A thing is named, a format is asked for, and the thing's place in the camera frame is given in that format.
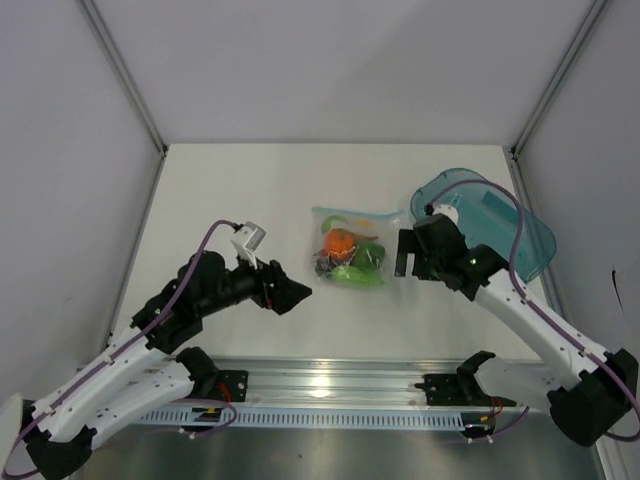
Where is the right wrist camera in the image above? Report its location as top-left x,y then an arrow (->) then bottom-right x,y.
424,203 -> 459,224

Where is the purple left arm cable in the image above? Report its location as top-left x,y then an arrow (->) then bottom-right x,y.
2,219 -> 241,477

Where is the clear zip bag teal zipper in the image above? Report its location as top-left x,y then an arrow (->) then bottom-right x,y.
309,206 -> 406,290

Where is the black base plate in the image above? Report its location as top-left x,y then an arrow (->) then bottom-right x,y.
413,373 -> 516,407
198,370 -> 249,403

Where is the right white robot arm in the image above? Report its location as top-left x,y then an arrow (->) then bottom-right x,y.
395,214 -> 639,447

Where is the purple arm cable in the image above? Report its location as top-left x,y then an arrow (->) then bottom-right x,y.
2,219 -> 241,477
424,179 -> 640,444

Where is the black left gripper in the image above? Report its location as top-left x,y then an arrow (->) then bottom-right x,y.
198,245 -> 311,317

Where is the light green toy pepper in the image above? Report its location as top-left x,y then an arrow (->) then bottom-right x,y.
329,265 -> 384,288

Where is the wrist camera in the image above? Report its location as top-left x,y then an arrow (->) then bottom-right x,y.
231,222 -> 266,268
424,203 -> 459,224

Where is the aluminium mounting rail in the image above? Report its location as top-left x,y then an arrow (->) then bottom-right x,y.
213,357 -> 462,410

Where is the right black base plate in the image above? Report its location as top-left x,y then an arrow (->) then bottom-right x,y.
413,373 -> 516,407

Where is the purple toy eggplant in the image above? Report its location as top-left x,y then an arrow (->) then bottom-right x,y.
314,255 -> 344,278

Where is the dark green toy bell pepper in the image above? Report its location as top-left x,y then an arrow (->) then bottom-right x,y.
351,242 -> 386,270

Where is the teal plastic tub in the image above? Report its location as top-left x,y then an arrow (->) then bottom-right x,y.
410,168 -> 556,283

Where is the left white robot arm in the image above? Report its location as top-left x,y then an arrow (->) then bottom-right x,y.
19,251 -> 312,479

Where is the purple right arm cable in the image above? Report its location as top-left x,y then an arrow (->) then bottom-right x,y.
424,179 -> 640,444

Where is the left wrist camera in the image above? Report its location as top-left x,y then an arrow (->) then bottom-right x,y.
231,222 -> 266,268

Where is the white slotted cable duct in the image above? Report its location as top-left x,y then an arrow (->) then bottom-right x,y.
135,405 -> 465,432

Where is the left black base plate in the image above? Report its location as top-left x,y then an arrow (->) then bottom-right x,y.
198,370 -> 249,403

